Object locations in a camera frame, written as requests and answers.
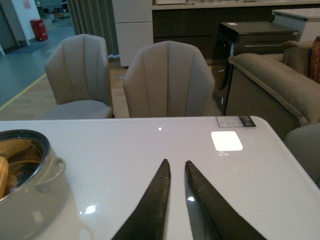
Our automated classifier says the black washing machine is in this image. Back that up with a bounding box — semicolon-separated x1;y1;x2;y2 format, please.
211;21;298;115

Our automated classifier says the grey curtain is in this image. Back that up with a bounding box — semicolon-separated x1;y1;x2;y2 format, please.
67;0;119;56

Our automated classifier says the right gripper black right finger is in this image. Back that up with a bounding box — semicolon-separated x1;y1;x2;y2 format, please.
184;161;265;240

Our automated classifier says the orange patterned cushion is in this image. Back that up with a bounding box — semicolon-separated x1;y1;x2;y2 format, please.
309;36;320;84

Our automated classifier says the left beige dining chair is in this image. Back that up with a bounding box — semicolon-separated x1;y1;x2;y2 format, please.
42;34;114;120

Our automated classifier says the right beige dining chair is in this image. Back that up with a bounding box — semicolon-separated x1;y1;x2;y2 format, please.
123;41;215;118

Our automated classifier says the dark kitchen counter cabinet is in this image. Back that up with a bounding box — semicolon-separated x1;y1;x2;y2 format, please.
151;0;320;60

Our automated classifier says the beige dining chair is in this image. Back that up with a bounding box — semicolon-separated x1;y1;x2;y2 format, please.
42;34;114;120
123;41;215;118

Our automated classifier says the beige sofa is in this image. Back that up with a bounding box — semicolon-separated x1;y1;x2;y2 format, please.
226;40;320;139

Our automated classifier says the yellow corn cob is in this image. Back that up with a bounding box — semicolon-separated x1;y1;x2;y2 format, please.
0;156;10;199

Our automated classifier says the beige electric cooking pot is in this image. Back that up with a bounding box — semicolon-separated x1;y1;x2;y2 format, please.
0;129;67;240

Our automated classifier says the white refrigerator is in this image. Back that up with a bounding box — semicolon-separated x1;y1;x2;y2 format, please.
112;0;154;67

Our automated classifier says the white side cabinet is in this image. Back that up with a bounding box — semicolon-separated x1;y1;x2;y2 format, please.
272;7;320;42

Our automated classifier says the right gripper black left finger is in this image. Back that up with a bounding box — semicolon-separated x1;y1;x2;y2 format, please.
113;159;171;240

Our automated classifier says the red cabinet box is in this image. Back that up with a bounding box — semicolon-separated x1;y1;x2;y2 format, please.
30;19;49;42

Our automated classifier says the black white table label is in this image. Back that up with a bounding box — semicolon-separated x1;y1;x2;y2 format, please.
216;115;256;128

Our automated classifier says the grey chair at right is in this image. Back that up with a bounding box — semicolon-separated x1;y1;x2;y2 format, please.
283;123;320;188

